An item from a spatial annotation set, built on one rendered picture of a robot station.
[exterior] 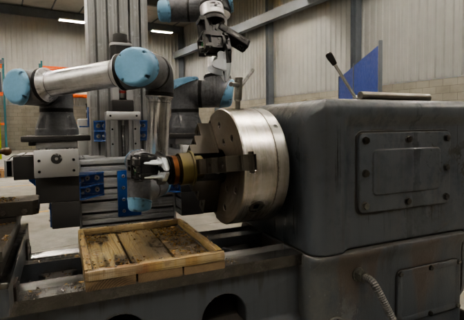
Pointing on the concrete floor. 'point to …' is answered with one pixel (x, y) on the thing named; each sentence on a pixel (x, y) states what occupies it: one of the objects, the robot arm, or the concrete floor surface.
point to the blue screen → (364, 74)
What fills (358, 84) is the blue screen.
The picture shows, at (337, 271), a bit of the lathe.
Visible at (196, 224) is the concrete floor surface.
